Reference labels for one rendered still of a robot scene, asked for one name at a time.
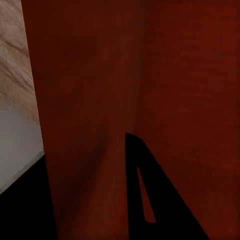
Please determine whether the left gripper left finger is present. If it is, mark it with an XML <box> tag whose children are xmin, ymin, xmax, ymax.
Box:
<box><xmin>0</xmin><ymin>155</ymin><xmax>58</xmax><ymax>240</ymax></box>

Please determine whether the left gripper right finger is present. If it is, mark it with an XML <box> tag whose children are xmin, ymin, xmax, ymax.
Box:
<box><xmin>125</xmin><ymin>133</ymin><xmax>210</xmax><ymax>240</ymax></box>

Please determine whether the storage box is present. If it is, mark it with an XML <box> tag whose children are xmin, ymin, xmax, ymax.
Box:
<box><xmin>21</xmin><ymin>0</ymin><xmax>240</xmax><ymax>240</ymax></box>

